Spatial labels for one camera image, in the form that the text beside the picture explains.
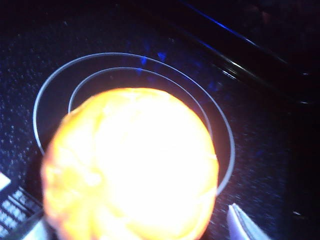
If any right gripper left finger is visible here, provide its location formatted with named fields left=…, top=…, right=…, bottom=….
left=0, top=208, right=55, bottom=240

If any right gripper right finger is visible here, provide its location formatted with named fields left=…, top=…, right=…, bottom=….
left=227, top=202, right=273, bottom=240

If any orange fruit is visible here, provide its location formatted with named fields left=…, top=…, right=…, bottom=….
left=40, top=86, right=221, bottom=240

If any black Midea microwave oven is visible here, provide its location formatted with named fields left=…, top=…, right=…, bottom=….
left=0, top=0, right=320, bottom=240

